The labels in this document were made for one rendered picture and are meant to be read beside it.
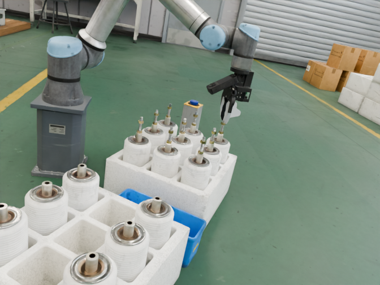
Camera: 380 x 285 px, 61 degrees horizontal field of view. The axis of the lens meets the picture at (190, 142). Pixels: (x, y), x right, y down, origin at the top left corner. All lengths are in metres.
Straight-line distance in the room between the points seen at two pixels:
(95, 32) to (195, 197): 0.73
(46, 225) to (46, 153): 0.56
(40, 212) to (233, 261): 0.61
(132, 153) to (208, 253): 0.42
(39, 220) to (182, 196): 0.45
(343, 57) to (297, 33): 2.01
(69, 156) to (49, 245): 0.59
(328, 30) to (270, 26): 1.14
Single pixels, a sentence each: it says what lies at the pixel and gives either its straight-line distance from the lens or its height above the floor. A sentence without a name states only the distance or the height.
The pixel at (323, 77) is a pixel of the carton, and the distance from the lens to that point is 4.74.
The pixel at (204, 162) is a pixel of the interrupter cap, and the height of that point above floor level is 0.25.
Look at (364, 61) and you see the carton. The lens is 5.01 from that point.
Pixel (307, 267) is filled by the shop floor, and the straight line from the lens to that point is 1.22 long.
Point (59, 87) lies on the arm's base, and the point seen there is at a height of 0.37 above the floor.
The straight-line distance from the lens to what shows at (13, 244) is 0.78.
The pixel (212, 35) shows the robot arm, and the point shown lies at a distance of 1.04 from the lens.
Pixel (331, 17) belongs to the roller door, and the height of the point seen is 0.98.
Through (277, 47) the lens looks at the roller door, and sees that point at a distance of 6.53.
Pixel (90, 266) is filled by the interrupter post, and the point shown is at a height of 0.27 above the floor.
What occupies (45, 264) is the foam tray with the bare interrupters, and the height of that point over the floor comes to 0.12.
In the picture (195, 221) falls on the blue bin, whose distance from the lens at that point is 1.05.
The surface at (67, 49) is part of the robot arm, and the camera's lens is 1.24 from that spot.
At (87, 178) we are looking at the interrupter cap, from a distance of 0.90.
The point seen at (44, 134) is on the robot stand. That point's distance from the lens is 1.33.
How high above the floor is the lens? 0.73
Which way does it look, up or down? 23 degrees down
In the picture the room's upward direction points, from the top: 11 degrees clockwise
